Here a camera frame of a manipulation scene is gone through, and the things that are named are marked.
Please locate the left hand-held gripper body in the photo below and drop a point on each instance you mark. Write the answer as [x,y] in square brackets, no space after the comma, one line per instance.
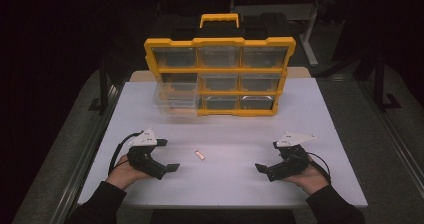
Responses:
[144,160]

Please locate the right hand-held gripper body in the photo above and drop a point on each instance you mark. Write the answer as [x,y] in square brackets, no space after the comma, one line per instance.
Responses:
[290,162]

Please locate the small copper-coloured piece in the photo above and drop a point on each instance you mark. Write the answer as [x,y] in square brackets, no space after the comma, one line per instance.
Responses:
[200,155]

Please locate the clear plastic organizer drawer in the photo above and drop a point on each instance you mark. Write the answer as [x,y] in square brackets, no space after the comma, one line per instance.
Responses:
[175,102]

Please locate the person's left hand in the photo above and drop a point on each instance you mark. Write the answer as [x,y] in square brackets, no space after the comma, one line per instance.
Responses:
[123,175]

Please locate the person's right hand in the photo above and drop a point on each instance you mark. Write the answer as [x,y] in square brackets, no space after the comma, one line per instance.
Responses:
[310,180]

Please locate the black metal stand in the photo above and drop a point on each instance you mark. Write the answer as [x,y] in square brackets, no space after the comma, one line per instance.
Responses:
[104,84]
[380,80]

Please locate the grid of clear drawers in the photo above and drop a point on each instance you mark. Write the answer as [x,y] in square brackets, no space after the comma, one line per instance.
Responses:
[220,82]

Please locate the yellow black organizer cabinet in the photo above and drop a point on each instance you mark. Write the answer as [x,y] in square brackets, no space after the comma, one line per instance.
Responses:
[220,71]

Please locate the aluminium frame rail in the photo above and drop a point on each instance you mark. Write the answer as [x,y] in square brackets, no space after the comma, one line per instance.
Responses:
[85,160]
[396,140]

